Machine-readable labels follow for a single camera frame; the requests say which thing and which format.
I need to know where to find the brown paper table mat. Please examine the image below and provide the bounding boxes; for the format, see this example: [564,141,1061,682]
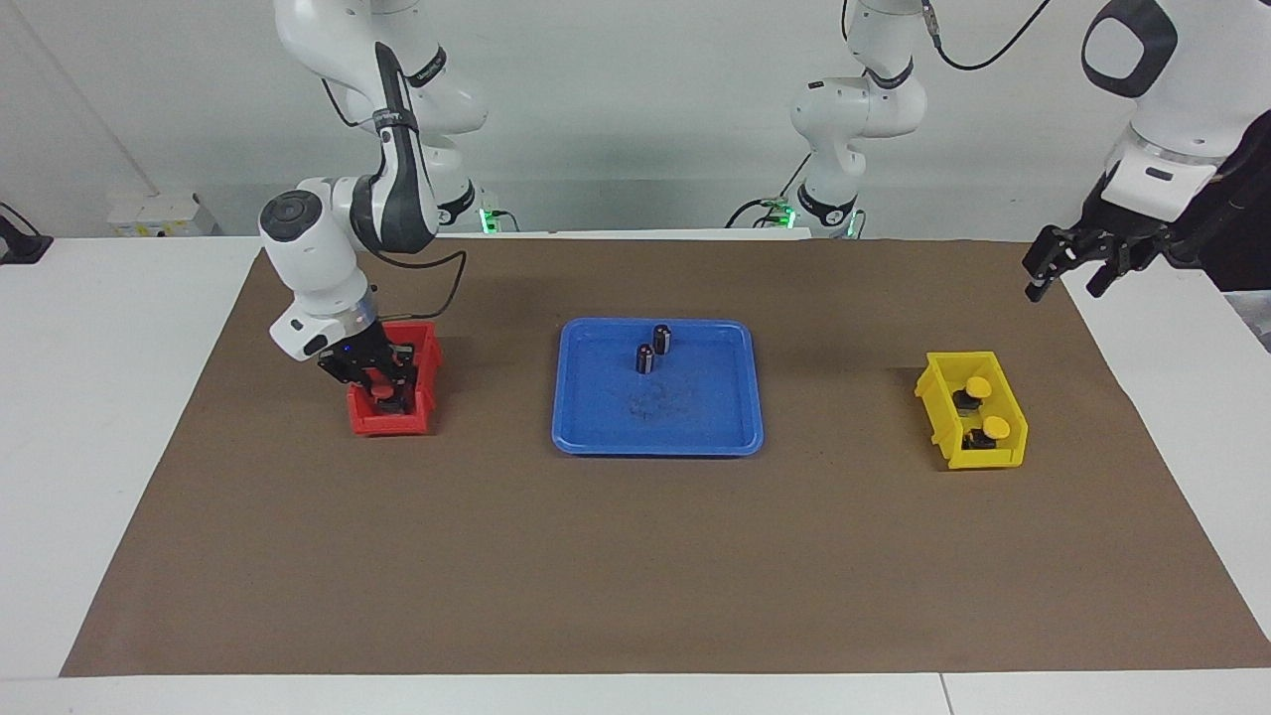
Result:
[60,236,1271,678]

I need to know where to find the blue plastic tray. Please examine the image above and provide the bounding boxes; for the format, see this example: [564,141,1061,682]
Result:
[551,317,766,458]

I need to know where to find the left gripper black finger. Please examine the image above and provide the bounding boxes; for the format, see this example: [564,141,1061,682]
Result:
[1023,226,1075,304]
[1086,238,1153,300]

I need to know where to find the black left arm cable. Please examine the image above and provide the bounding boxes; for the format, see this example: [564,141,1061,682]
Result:
[918,0,1054,72]

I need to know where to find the black mount bracket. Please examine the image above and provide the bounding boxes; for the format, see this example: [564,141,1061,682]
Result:
[0,202,54,266]

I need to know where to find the black equipment stand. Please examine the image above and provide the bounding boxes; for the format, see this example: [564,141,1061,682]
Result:
[1162,124,1271,294]

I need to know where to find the yellow plastic parts bin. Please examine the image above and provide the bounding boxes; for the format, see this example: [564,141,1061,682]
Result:
[914,351,1030,471]

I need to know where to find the red plastic parts bin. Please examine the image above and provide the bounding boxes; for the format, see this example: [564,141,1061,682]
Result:
[347,320,443,438]

